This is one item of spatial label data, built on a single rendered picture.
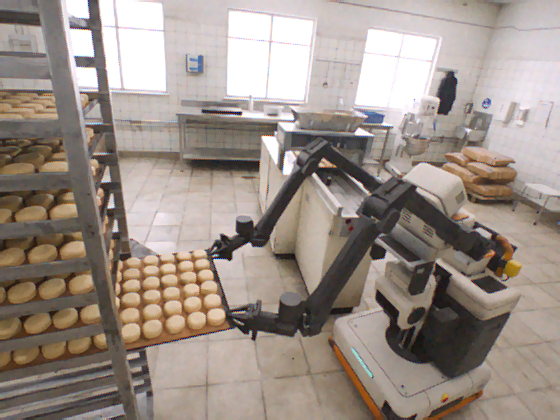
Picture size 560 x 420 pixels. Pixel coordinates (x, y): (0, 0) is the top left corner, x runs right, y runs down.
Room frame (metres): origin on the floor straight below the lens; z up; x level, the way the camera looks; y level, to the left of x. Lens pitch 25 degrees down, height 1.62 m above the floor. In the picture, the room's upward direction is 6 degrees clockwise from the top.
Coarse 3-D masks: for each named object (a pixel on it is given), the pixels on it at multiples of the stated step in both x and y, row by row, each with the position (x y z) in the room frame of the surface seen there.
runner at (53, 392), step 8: (104, 376) 0.49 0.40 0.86; (112, 376) 0.47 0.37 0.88; (64, 384) 0.45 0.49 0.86; (72, 384) 0.44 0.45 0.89; (80, 384) 0.44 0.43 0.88; (88, 384) 0.45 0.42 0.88; (96, 384) 0.46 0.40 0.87; (104, 384) 0.46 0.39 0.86; (32, 392) 0.42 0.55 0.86; (40, 392) 0.41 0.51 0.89; (48, 392) 0.42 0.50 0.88; (56, 392) 0.42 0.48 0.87; (64, 392) 0.43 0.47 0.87; (72, 392) 0.43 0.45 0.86; (0, 400) 0.38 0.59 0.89; (8, 400) 0.38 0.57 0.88; (16, 400) 0.39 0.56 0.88; (24, 400) 0.39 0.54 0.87; (32, 400) 0.40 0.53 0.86; (40, 400) 0.41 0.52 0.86; (0, 408) 0.37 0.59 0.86
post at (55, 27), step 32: (64, 0) 0.48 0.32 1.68; (64, 32) 0.46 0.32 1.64; (64, 64) 0.46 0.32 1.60; (64, 96) 0.46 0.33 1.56; (64, 128) 0.45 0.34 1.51; (96, 224) 0.46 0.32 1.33; (96, 256) 0.46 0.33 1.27; (96, 288) 0.45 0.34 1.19; (128, 384) 0.46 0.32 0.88; (128, 416) 0.45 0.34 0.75
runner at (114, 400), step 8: (96, 400) 0.47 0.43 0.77; (104, 400) 0.46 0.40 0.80; (112, 400) 0.47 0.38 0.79; (120, 400) 0.47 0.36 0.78; (64, 408) 0.44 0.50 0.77; (72, 408) 0.43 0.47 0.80; (80, 408) 0.44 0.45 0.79; (88, 408) 0.44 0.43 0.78; (96, 408) 0.45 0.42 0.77; (104, 408) 0.46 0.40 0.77; (32, 416) 0.41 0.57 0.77; (40, 416) 0.40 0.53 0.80; (48, 416) 0.41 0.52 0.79; (56, 416) 0.41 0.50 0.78; (64, 416) 0.42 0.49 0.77; (72, 416) 0.43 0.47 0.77
